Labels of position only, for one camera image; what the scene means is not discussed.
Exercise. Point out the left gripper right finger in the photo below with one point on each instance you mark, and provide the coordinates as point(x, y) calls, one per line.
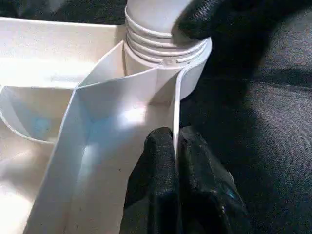
point(207, 190)

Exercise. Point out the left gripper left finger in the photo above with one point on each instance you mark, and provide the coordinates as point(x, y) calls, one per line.
point(156, 182)

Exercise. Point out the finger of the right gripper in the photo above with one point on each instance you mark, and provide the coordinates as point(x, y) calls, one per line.
point(214, 19)

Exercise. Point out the white plastic table leg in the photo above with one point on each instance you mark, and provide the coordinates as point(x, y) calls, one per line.
point(151, 14)

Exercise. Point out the white plastic table top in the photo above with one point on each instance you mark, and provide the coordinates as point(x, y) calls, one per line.
point(48, 61)

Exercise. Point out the black mat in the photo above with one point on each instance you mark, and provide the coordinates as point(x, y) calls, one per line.
point(280, 109)

